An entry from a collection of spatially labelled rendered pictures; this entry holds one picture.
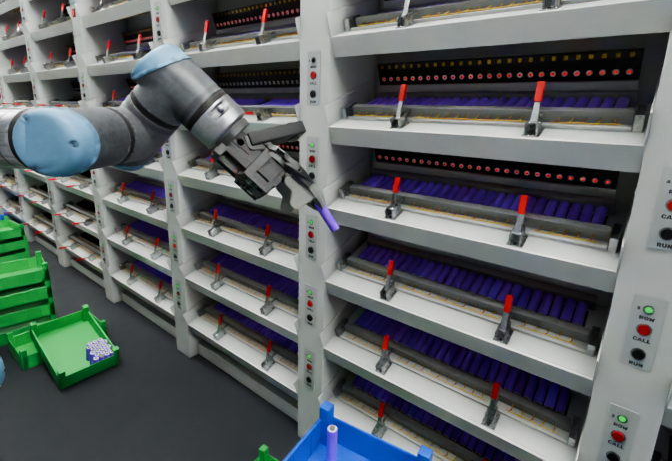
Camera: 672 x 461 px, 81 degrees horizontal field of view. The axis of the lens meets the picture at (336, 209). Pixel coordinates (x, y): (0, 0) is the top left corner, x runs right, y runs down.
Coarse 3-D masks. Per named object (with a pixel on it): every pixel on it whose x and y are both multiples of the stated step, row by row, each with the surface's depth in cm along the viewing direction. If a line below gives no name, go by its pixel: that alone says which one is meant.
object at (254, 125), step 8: (224, 88) 142; (232, 88) 139; (240, 88) 136; (248, 88) 134; (256, 88) 131; (264, 88) 129; (272, 88) 126; (280, 88) 124; (288, 88) 122; (296, 88) 120; (296, 104) 98; (296, 112) 98; (248, 120) 113; (256, 120) 111; (272, 120) 108; (280, 120) 106; (288, 120) 105; (296, 120) 103; (184, 128) 135; (248, 128) 113; (256, 128) 111; (264, 128) 109
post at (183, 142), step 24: (192, 0) 134; (216, 0) 141; (168, 24) 129; (192, 24) 136; (216, 72) 146; (192, 144) 143; (168, 168) 144; (192, 192) 147; (168, 216) 150; (192, 240) 150; (192, 288) 154; (192, 336) 158
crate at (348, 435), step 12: (324, 408) 69; (324, 420) 69; (336, 420) 70; (312, 432) 68; (324, 432) 70; (348, 432) 69; (360, 432) 67; (300, 444) 64; (312, 444) 68; (324, 444) 70; (348, 444) 69; (360, 444) 68; (372, 444) 67; (384, 444) 65; (288, 456) 62; (300, 456) 65; (312, 456) 68; (324, 456) 68; (348, 456) 68; (360, 456) 68; (372, 456) 67; (384, 456) 66; (396, 456) 64; (408, 456) 63; (420, 456) 60; (432, 456) 61
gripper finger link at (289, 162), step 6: (282, 156) 68; (288, 156) 68; (288, 162) 68; (294, 162) 68; (288, 168) 68; (294, 168) 68; (300, 168) 68; (294, 174) 69; (300, 174) 68; (306, 174) 69; (300, 180) 69; (306, 180) 70; (312, 180) 70; (306, 186) 70
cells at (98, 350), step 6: (90, 342) 151; (96, 342) 152; (102, 342) 153; (90, 348) 149; (96, 348) 150; (102, 348) 150; (108, 348) 151; (90, 354) 147; (96, 354) 147; (102, 354) 148; (108, 354) 149; (90, 360) 148; (96, 360) 146
